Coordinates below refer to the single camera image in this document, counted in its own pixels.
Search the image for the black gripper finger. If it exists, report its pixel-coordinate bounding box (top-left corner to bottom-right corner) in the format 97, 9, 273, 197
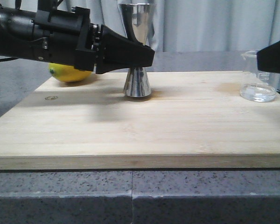
257, 41, 280, 74

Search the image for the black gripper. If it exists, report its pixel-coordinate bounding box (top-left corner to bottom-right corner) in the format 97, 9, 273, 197
34, 6, 154, 74

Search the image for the clear glass beaker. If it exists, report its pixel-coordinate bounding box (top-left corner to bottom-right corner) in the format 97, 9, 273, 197
240, 50, 276, 102

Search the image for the silver double jigger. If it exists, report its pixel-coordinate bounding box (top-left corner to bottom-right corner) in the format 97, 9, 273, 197
118, 3, 156, 98

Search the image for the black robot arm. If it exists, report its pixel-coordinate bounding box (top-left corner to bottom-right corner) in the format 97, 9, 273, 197
0, 0, 154, 74

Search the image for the yellow lemon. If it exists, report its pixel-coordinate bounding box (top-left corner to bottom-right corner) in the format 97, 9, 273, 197
48, 63, 92, 83

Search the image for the grey curtain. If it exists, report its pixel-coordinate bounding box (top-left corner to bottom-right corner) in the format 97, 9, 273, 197
56, 0, 280, 53

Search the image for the wooden cutting board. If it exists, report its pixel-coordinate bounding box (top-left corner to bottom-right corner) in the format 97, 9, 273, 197
0, 71, 280, 170

